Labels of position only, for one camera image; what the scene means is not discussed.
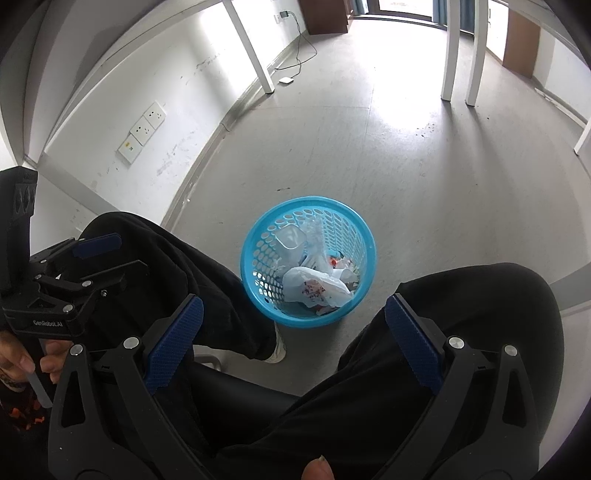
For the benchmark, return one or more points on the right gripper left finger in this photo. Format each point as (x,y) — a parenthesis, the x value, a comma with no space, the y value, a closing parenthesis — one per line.
(165,355)

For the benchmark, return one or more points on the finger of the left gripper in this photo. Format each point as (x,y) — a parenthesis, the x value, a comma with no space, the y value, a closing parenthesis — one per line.
(93,247)
(114,275)

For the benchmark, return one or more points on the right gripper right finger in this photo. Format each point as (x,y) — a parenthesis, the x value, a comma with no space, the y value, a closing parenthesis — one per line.
(419,347)

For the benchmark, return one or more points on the white plastic shopping bag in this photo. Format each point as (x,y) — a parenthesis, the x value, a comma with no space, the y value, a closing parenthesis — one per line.
(314,288)

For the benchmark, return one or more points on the grey white square cup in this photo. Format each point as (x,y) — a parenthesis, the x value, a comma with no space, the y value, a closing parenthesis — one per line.
(290,238)

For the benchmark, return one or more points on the clear plastic bag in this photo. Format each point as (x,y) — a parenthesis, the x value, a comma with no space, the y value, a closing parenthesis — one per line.
(315,256)

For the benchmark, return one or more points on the person's left hand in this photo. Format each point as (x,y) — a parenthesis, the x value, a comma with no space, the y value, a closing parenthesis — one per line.
(17,363)

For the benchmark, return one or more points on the person's right hand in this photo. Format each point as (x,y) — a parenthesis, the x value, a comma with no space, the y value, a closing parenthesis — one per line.
(318,469)

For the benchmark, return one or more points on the person's left leg black trousers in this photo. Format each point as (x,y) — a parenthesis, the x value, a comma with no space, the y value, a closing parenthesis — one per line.
(174,270)

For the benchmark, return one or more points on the person's leg black trousers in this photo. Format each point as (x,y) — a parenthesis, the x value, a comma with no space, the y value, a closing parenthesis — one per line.
(174,270)
(501,332)

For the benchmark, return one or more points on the person's right leg black trousers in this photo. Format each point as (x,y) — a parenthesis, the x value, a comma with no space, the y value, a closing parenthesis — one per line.
(501,332)

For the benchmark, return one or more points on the white shoe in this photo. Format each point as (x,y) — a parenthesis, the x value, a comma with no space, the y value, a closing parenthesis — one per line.
(280,351)

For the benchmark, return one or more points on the blue plastic waste basket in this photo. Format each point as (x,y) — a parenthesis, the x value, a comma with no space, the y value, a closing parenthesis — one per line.
(351,251)

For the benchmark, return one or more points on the brown cabinet with glass doors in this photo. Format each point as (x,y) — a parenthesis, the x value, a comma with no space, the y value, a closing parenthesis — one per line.
(522,43)

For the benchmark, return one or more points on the dark brown wardrobe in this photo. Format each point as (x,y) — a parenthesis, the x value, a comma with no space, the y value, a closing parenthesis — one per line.
(327,16)

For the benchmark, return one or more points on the wall socket panel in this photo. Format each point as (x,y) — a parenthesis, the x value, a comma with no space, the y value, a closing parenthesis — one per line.
(141,132)

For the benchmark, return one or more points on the white power adapter with cable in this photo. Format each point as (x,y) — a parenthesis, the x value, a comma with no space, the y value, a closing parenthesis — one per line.
(298,63)

